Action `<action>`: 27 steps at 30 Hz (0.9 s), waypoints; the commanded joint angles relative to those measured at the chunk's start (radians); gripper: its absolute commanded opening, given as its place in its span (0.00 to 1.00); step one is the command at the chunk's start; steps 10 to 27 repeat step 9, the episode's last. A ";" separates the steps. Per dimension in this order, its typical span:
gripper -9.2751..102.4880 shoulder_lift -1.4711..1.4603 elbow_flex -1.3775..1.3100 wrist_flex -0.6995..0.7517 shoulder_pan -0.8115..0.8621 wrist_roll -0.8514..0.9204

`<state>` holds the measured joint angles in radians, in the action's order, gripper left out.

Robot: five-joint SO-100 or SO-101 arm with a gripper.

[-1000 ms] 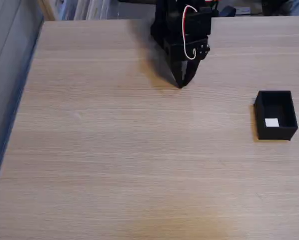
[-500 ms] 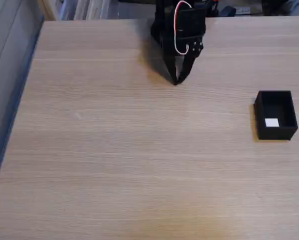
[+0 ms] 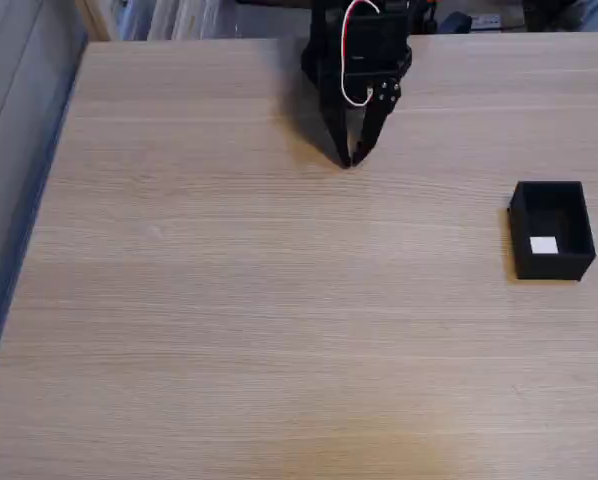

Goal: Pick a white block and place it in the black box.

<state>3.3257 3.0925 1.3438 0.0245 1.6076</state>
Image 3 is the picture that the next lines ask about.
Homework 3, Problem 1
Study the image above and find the white block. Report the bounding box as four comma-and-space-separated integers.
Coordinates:
529, 235, 561, 256

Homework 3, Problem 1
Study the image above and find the black open box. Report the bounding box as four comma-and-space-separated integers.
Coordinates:
507, 180, 598, 282

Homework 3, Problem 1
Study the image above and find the small black device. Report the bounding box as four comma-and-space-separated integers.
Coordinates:
437, 11, 473, 35

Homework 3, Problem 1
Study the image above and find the light wooden beam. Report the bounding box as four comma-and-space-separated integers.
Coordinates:
74, 0, 114, 42

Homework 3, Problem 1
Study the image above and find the white and red servo cable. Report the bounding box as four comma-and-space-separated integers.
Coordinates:
340, 0, 382, 108

